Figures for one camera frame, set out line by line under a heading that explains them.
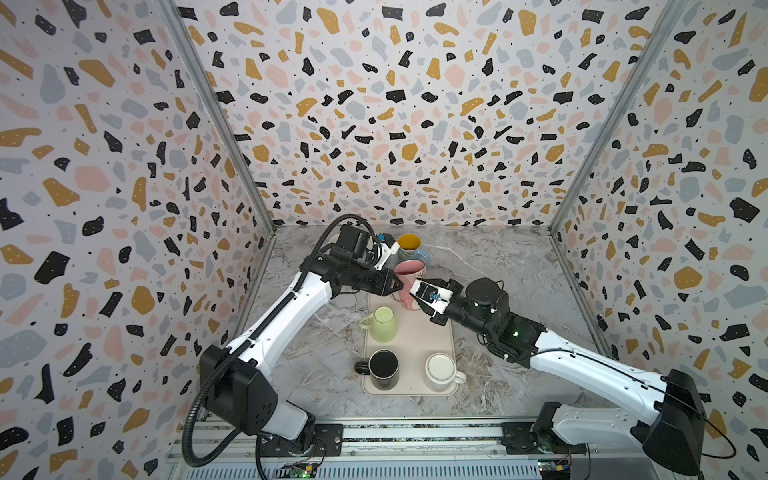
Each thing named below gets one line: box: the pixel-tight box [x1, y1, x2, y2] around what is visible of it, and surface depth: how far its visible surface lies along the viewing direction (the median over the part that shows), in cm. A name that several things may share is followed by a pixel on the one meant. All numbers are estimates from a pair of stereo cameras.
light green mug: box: [359, 306, 398, 343], surface depth 87 cm
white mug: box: [425, 352, 467, 390], surface depth 80 cm
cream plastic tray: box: [362, 294, 457, 396], surface depth 85 cm
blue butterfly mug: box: [397, 233, 430, 268], surface depth 105 cm
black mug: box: [354, 349, 400, 391], surface depth 80 cm
